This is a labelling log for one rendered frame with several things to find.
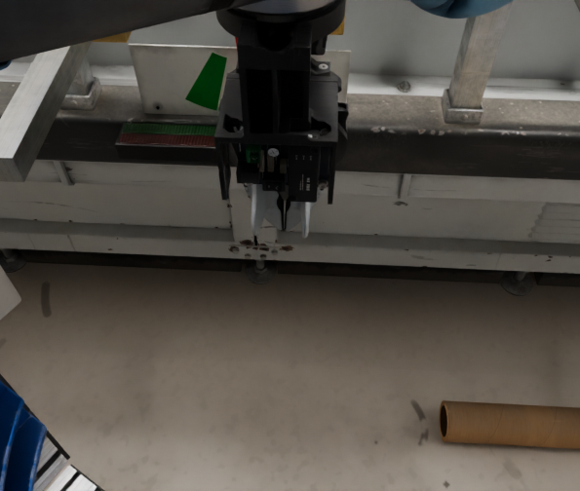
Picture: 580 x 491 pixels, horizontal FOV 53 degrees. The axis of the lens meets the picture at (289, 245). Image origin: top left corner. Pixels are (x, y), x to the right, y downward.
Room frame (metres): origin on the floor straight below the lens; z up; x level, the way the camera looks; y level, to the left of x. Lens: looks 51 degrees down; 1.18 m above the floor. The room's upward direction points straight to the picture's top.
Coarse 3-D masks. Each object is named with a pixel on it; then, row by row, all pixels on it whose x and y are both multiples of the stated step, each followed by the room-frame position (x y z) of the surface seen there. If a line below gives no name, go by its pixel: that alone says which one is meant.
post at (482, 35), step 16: (480, 16) 0.60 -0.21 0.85; (496, 16) 0.60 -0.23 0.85; (464, 32) 0.62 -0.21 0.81; (480, 32) 0.60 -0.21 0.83; (496, 32) 0.60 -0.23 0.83; (464, 48) 0.61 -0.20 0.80; (480, 48) 0.60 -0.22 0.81; (496, 48) 0.59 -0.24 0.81; (464, 64) 0.60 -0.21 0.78; (480, 64) 0.60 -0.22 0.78; (464, 80) 0.60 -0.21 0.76; (480, 80) 0.60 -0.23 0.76; (448, 96) 0.62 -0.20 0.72; (464, 96) 0.60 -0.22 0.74; (480, 96) 0.60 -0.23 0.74
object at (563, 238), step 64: (384, 0) 0.82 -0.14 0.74; (128, 64) 0.84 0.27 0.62; (384, 64) 0.82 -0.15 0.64; (448, 64) 0.81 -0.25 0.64; (512, 64) 0.81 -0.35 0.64; (576, 64) 0.80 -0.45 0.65; (0, 192) 0.90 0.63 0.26; (64, 192) 0.89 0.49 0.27; (128, 192) 0.88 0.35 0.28; (192, 192) 0.87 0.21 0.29; (64, 256) 0.88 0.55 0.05; (128, 256) 0.87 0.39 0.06; (192, 256) 0.86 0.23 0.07; (320, 256) 0.82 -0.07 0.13; (384, 256) 0.81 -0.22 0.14; (448, 256) 0.81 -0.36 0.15; (512, 256) 0.80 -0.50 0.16; (576, 256) 0.79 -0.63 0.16
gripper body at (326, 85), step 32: (256, 32) 0.27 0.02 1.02; (288, 32) 0.30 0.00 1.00; (320, 32) 0.28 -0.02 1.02; (256, 64) 0.25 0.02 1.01; (288, 64) 0.25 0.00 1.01; (320, 64) 0.33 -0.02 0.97; (224, 96) 0.29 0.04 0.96; (256, 96) 0.28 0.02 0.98; (288, 96) 0.28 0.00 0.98; (320, 96) 0.29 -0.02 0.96; (224, 128) 0.27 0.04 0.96; (256, 128) 0.26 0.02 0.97; (288, 128) 0.26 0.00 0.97; (320, 128) 0.27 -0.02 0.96; (224, 160) 0.28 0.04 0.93; (256, 160) 0.26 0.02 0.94; (288, 160) 0.27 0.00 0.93; (320, 160) 0.27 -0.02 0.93; (224, 192) 0.26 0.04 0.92
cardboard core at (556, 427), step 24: (456, 408) 0.48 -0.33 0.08; (480, 408) 0.48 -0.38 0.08; (504, 408) 0.48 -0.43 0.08; (528, 408) 0.48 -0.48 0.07; (552, 408) 0.48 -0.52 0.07; (576, 408) 0.48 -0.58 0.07; (456, 432) 0.43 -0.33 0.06; (480, 432) 0.43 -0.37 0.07; (504, 432) 0.43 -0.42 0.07; (528, 432) 0.43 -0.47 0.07; (552, 432) 0.43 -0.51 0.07; (576, 432) 0.43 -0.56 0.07
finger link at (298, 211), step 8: (320, 192) 0.31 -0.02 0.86; (288, 200) 0.33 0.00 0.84; (288, 208) 0.32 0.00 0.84; (296, 208) 0.31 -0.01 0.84; (304, 208) 0.29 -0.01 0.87; (288, 216) 0.31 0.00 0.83; (296, 216) 0.31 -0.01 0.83; (304, 216) 0.28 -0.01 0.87; (288, 224) 0.31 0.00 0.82; (296, 224) 0.31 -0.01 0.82; (304, 224) 0.27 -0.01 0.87; (304, 232) 0.27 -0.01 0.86
